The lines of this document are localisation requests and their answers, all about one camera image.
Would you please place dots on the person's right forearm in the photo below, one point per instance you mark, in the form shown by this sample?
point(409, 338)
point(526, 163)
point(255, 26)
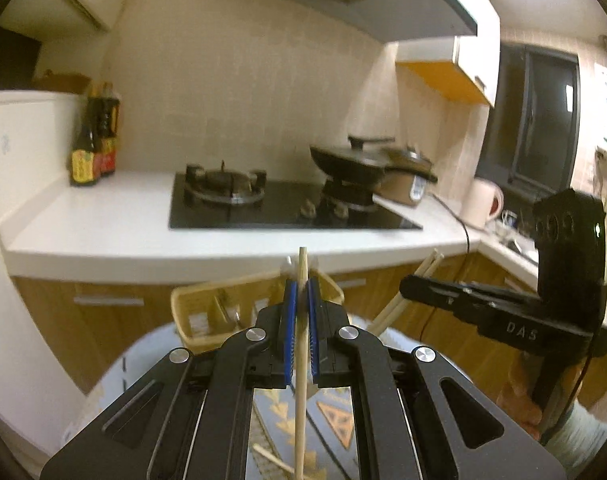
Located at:
point(578, 430)

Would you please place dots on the dark sauce bottle yellow label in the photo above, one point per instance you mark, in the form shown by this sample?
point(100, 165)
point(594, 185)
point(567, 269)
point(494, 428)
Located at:
point(83, 165)

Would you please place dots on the white refrigerator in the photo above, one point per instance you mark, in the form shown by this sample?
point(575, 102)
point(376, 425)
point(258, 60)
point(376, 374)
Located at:
point(13, 210)

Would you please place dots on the person's right hand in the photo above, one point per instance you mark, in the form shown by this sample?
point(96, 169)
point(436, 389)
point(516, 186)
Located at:
point(518, 390)

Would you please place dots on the wooden chopstick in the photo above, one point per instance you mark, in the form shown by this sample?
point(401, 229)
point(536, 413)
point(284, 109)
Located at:
point(273, 459)
point(435, 263)
point(299, 410)
point(427, 261)

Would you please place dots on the dark window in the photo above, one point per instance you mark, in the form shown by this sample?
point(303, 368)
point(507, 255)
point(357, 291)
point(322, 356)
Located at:
point(533, 120)

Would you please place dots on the yellow plastic utensil basket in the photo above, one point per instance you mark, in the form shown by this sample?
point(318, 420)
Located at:
point(181, 312)

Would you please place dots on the beige rice cooker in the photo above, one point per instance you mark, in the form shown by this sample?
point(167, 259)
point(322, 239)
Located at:
point(401, 187)

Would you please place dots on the black gas stove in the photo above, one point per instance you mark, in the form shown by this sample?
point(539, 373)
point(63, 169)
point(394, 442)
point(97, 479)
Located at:
point(283, 205)

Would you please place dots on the glass cup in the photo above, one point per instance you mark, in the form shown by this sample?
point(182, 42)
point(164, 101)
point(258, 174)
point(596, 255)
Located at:
point(508, 221)

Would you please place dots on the white and orange wall cabinet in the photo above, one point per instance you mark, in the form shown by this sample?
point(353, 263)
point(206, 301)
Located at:
point(476, 50)

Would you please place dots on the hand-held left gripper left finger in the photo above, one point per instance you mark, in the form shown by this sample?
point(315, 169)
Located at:
point(291, 335)

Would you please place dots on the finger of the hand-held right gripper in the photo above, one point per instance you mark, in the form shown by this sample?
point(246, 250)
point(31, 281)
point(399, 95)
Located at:
point(433, 292)

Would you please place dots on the grey range hood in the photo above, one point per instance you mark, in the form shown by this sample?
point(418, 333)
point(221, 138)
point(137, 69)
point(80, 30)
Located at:
point(383, 10)

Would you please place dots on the patterned blue tablecloth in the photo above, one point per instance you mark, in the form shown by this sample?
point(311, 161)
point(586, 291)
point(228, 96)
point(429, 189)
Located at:
point(333, 420)

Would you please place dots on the brown cardboard box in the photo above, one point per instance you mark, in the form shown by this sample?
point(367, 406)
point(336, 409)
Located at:
point(63, 84)

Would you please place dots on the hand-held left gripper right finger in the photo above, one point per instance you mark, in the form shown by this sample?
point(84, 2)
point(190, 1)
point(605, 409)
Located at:
point(311, 330)

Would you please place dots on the white electric kettle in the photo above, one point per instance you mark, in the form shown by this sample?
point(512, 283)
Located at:
point(478, 205)

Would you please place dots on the black wok with lid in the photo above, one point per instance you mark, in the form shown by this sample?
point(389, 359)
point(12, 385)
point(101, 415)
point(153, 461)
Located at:
point(348, 162)

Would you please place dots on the wooden base cabinet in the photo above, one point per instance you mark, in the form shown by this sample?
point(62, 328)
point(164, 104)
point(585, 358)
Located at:
point(48, 325)

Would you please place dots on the dark sauce bottle red label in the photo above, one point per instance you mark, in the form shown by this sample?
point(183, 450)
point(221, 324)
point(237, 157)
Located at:
point(108, 160)

